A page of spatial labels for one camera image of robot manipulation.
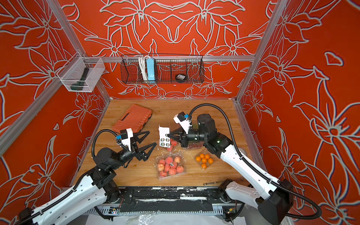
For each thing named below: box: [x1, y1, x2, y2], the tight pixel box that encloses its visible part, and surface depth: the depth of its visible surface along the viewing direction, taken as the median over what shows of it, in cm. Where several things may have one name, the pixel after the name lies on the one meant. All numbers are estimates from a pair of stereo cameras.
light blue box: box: [146, 58, 156, 81], surface depth 91 cm
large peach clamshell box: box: [155, 152, 187, 180], surface depth 80 cm
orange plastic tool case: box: [112, 104, 153, 133], surface depth 103 cm
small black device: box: [176, 74, 187, 81], surface depth 97 cm
